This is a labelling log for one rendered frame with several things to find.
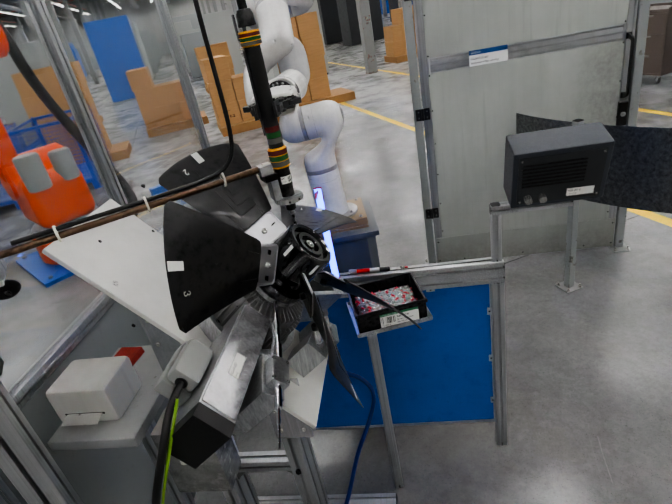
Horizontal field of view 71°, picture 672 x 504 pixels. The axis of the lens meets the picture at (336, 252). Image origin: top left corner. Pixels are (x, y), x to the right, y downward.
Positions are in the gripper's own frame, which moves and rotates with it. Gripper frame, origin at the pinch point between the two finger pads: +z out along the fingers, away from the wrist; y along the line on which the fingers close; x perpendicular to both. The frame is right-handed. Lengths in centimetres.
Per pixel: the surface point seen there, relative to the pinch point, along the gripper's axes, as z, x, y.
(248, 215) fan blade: 5.4, -21.4, 8.6
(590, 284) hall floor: -142, -150, -124
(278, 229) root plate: 6.0, -25.6, 2.3
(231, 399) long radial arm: 43, -40, 7
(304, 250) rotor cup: 14.4, -27.5, -4.8
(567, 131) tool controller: -36, -26, -73
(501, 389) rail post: -36, -121, -53
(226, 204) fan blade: 4.6, -18.4, 13.3
